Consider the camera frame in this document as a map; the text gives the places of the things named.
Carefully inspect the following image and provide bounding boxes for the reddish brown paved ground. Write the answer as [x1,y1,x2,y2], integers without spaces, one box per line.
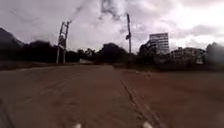
[114,68,224,128]

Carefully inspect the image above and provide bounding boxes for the low building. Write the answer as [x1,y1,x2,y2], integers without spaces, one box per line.
[170,46,206,65]

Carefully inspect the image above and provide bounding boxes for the double utility pole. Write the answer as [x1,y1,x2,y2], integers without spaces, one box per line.
[55,20,73,65]

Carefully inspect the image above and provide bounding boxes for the row of dark trees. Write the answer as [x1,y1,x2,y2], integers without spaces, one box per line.
[0,27,158,66]

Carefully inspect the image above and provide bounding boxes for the reddish brown paved road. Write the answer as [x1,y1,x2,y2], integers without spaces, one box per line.
[0,64,158,128]

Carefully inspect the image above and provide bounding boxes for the tall pale building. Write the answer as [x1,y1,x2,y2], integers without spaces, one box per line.
[148,32,171,56]

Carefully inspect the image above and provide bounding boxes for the low white wall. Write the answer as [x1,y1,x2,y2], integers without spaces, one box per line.
[78,58,95,65]

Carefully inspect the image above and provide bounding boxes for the dark verge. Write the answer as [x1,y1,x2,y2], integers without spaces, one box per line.
[0,60,81,71]

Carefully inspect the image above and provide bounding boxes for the dark tree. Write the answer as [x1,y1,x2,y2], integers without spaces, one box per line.
[204,41,224,66]

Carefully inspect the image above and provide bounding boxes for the flat kerb strip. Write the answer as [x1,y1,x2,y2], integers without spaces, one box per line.
[119,77,165,128]

